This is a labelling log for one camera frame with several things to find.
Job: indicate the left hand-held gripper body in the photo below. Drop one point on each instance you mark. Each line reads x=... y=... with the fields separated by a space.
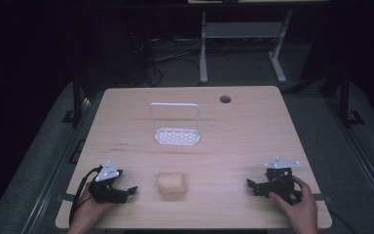
x=105 y=182

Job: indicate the person's right hand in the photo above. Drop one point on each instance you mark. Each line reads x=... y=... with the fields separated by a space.
x=300 y=211

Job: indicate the white metal desk frame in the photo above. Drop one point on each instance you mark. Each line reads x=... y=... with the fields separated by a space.
x=245 y=31

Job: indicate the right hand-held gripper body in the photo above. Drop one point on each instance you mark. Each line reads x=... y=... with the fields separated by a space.
x=280 y=183

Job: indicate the black metal stand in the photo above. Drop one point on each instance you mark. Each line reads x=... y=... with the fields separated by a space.
x=345 y=100
x=77 y=97

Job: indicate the beige sponge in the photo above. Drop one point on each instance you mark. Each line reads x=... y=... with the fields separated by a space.
x=172 y=183

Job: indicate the person's left hand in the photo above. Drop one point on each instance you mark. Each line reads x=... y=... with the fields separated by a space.
x=89 y=209

